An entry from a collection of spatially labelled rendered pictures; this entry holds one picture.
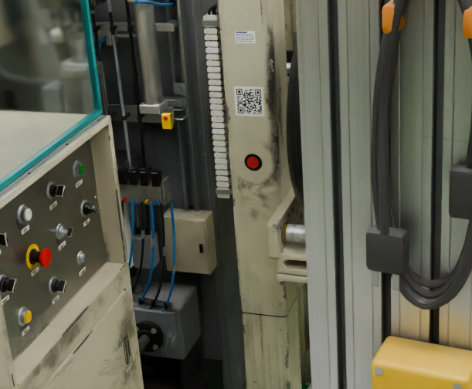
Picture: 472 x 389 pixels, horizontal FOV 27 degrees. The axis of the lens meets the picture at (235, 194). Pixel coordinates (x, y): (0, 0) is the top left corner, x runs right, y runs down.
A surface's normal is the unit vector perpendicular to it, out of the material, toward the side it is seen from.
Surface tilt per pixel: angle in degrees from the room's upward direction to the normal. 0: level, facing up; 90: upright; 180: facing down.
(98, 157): 90
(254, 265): 90
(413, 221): 90
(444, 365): 0
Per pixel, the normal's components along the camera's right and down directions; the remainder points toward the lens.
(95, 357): 0.95, 0.07
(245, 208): -0.32, 0.39
